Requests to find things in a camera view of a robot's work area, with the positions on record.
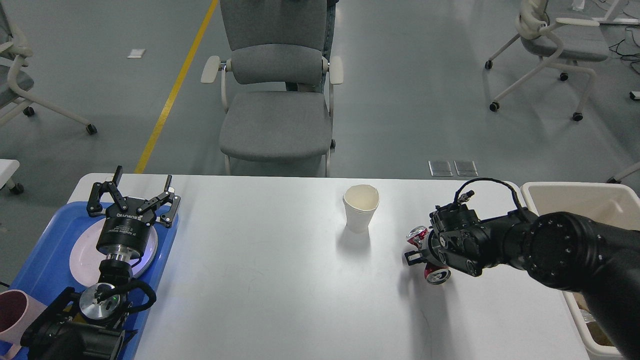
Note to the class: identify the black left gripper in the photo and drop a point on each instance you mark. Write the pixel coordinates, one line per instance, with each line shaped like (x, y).
(125, 230)

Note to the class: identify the white chair background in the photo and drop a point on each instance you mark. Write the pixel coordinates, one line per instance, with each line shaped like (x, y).
(561, 42)
(16, 84)

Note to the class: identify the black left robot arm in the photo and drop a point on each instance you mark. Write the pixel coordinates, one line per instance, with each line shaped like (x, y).
(102, 321)

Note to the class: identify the white chair left background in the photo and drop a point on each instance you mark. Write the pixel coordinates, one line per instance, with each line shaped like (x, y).
(16, 84)

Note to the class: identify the white paper cup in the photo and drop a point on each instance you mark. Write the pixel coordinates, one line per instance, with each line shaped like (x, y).
(360, 203)

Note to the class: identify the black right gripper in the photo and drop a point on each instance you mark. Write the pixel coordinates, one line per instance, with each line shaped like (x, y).
(429, 254)

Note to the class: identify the beige plastic bin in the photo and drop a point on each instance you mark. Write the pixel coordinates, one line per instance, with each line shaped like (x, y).
(613, 204)

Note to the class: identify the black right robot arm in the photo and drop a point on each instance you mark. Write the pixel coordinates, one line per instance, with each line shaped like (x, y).
(560, 250)

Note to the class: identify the white chair right background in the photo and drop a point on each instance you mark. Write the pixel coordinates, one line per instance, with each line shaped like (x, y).
(561, 42)

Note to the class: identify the floor outlet plate left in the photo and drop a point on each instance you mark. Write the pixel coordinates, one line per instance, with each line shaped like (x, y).
(440, 169)

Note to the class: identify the grey office chair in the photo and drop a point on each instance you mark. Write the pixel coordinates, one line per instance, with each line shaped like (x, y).
(276, 41)

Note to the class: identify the pink mug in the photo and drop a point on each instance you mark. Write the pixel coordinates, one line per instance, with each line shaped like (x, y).
(18, 310)

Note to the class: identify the floor outlet plate right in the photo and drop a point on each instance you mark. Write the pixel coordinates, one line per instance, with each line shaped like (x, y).
(466, 169)

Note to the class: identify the floor outlet plate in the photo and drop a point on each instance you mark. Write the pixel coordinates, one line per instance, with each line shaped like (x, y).
(466, 169)
(440, 169)

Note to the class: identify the crushed red can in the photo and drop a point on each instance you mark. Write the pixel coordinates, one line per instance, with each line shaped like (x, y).
(434, 275)

